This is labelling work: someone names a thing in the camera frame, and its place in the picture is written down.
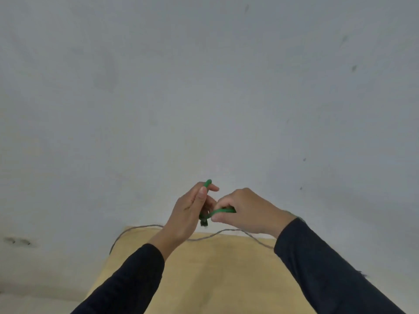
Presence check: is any person's left forearm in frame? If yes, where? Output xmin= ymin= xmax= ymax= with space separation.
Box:
xmin=70 ymin=227 xmax=178 ymax=314

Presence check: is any grey cable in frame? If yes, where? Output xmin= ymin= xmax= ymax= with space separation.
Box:
xmin=109 ymin=224 xmax=275 ymax=255

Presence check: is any person's right forearm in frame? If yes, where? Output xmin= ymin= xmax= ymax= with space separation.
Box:
xmin=274 ymin=216 xmax=406 ymax=314

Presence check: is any person's right hand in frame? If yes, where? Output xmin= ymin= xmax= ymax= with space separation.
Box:
xmin=211 ymin=188 xmax=298 ymax=235

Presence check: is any person's left hand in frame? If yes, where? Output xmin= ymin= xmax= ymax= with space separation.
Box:
xmin=163 ymin=182 xmax=220 ymax=248

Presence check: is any green cable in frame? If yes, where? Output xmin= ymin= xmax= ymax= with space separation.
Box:
xmin=199 ymin=179 xmax=236 ymax=227

